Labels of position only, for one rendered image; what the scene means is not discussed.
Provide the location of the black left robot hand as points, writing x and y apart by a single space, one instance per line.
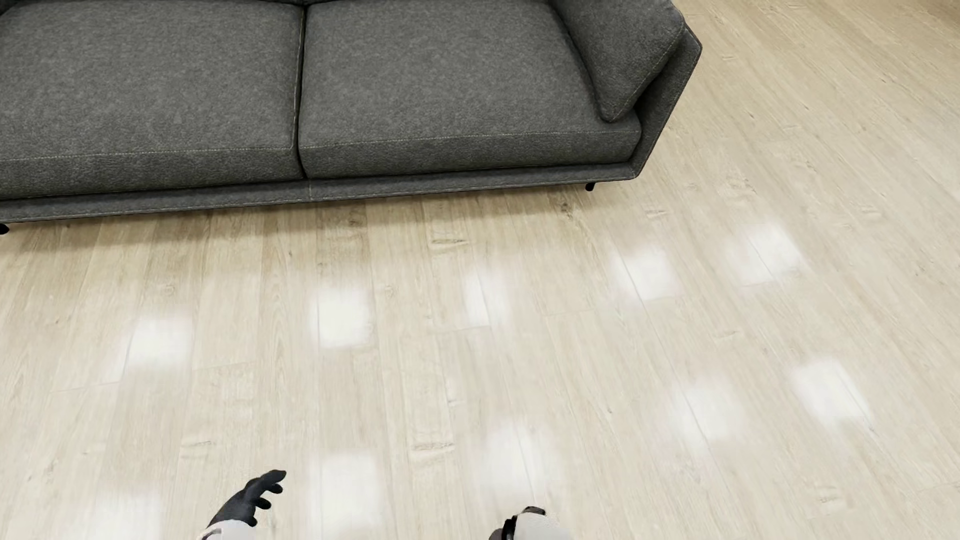
247 499

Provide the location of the grey fabric sofa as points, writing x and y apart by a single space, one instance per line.
480 180

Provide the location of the grey sofa seat cushion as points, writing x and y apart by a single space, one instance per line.
150 90
450 82

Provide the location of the grey sofa side pillow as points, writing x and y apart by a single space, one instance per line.
622 45

